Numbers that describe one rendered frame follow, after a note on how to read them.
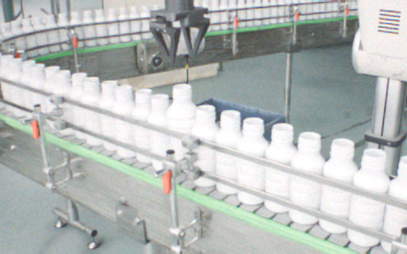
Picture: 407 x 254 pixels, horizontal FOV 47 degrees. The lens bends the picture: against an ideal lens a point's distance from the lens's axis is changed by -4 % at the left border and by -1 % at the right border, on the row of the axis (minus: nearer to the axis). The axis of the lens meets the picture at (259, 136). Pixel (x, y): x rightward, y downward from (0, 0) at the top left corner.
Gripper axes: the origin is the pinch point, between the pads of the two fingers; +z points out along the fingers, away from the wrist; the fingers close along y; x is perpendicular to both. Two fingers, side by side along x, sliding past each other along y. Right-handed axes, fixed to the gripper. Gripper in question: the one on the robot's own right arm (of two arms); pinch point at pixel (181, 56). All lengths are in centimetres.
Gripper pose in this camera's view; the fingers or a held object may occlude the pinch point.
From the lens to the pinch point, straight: 95.8
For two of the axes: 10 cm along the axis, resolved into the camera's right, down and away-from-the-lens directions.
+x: 8.3, 2.3, -5.1
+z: -0.1, 9.2, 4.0
